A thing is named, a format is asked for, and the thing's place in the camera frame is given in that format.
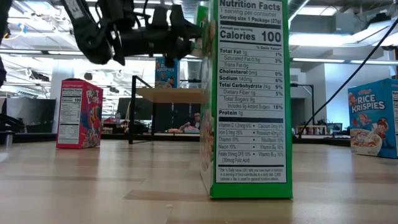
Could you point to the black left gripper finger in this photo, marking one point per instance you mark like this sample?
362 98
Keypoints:
189 31
185 49

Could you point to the green cereal box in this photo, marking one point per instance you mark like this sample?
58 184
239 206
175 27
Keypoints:
202 15
252 93

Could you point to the blue Rice Krispies cereal box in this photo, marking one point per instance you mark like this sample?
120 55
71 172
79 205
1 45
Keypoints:
373 124
164 77

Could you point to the red Froot Loops cereal box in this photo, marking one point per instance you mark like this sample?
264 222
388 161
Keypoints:
79 118

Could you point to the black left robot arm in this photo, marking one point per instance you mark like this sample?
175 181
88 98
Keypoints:
87 37

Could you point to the black monitor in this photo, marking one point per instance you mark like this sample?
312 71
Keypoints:
136 109

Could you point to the black track spotlight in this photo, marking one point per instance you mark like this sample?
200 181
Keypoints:
88 76

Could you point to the person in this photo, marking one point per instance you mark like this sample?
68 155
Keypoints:
196 119

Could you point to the ceiling light bar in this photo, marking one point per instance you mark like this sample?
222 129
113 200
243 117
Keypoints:
342 60
62 53

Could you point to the black partition panel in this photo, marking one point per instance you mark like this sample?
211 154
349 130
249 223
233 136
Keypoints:
34 112

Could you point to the small wooden rack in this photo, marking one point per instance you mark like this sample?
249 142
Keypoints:
311 129

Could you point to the small monitor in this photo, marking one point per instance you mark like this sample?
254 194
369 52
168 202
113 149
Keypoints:
335 127

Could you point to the silver ventilation duct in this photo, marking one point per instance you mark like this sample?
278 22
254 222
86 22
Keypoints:
191 9

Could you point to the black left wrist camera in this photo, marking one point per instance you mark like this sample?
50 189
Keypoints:
160 18

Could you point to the wooden shelf with black frame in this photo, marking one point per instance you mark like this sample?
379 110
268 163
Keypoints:
168 95

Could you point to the black metal bracket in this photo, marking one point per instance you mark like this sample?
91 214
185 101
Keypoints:
303 84

